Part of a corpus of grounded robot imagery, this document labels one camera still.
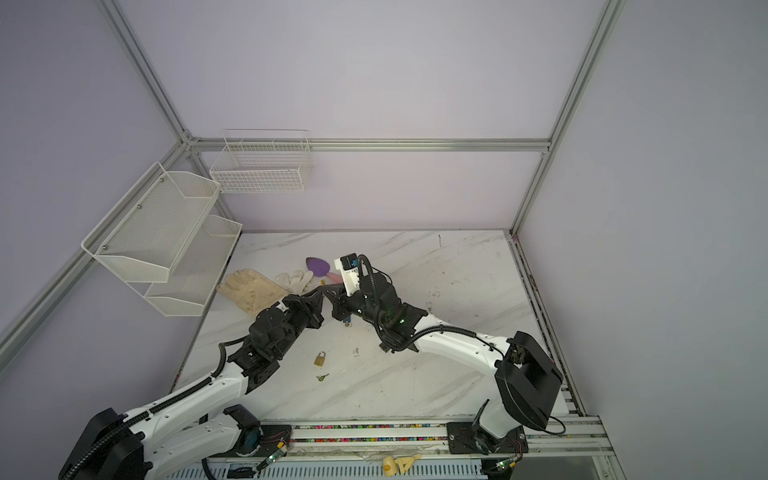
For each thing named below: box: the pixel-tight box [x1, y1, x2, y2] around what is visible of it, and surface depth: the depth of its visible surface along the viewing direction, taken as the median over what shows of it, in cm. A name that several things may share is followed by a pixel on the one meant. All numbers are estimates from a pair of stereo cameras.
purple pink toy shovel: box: [306, 257, 343, 283], surface depth 110 cm
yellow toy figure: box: [383, 454, 422, 477], surface depth 70 cm
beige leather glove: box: [216, 269, 289, 315], surface depth 105 cm
